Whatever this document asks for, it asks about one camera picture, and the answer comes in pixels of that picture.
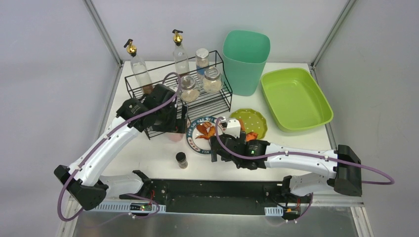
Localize brown sausage piece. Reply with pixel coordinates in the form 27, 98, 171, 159
196, 124, 208, 135

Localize orange chicken wing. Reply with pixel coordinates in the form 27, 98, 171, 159
196, 125, 216, 140

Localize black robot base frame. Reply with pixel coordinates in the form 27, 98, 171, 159
133, 170, 312, 220

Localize green dotted small plate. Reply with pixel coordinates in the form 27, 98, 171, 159
230, 108, 268, 140

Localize lime green plastic tub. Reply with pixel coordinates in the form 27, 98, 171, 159
260, 68, 334, 132

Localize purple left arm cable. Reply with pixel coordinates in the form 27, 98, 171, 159
57, 72, 182, 222

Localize glass jar chrome rim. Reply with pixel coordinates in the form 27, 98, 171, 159
203, 67, 223, 93
180, 75, 200, 103

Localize teal rimmed white plate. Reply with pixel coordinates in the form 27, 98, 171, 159
186, 116, 225, 155

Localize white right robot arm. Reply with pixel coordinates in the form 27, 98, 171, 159
209, 134, 362, 197

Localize glass bottle brown contents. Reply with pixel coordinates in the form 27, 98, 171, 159
124, 39, 153, 94

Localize teal plastic bin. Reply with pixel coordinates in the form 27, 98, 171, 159
222, 30, 271, 96

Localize orange fried cutlet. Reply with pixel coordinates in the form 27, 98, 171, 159
238, 119, 246, 131

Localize glass bottle gold spout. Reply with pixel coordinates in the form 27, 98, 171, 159
172, 29, 190, 77

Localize black wire rack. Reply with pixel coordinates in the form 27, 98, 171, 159
125, 50, 233, 139

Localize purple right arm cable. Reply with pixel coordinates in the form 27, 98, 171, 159
214, 116, 395, 186

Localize black lid spice jar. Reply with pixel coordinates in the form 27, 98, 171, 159
175, 152, 188, 169

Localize silver lid blue shaker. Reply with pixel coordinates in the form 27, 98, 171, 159
196, 48, 209, 79

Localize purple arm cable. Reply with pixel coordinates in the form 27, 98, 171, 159
214, 116, 395, 186
57, 72, 182, 222

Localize orange fried nugget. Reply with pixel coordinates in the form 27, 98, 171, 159
246, 132, 258, 142

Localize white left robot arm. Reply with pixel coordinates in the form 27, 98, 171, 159
54, 84, 180, 211

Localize pink white mug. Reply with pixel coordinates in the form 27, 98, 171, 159
166, 132, 184, 142

